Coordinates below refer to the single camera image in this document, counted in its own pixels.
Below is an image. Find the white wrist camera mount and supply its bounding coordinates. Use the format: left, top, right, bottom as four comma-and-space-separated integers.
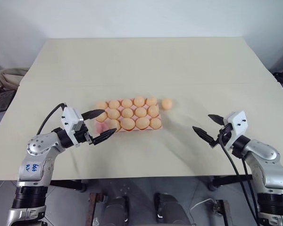
61, 107, 85, 148
223, 110, 248, 150

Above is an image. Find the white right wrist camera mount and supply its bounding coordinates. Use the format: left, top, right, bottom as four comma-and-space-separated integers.
223, 110, 248, 150

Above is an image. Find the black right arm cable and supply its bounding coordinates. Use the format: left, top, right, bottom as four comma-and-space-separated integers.
219, 135, 262, 226
241, 157, 259, 209

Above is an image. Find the rusty brown metal post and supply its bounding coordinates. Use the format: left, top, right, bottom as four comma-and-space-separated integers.
89, 192, 102, 226
216, 199, 234, 226

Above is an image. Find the dark rounded shape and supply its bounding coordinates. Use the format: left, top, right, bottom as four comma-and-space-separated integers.
155, 192, 188, 226
103, 195, 131, 226

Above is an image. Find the pink egg carton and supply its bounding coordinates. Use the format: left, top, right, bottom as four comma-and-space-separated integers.
94, 98, 165, 134

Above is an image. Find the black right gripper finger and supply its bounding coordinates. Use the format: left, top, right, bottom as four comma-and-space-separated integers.
208, 114, 225, 126
192, 126, 218, 147

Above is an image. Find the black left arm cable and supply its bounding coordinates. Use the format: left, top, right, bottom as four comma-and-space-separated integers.
36, 102, 68, 136

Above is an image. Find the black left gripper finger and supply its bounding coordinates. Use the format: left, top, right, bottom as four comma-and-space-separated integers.
81, 109, 107, 121
92, 128, 117, 145

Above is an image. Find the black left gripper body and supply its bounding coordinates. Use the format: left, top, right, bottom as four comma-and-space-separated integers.
73, 121, 94, 145

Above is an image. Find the beige tablecloth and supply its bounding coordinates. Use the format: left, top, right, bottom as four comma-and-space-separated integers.
0, 37, 283, 182

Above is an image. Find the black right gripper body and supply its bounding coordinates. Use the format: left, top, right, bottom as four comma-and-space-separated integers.
216, 124, 233, 142

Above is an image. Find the thin white cable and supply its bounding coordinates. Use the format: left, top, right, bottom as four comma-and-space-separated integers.
190, 198, 216, 214

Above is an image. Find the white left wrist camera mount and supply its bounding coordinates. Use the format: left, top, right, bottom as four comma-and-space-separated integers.
61, 107, 85, 148

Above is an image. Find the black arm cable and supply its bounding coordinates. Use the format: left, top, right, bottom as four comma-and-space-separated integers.
241, 157, 259, 209
219, 135, 262, 226
36, 102, 68, 136

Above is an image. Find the black table frame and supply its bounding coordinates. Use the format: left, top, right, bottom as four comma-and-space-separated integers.
49, 173, 283, 193

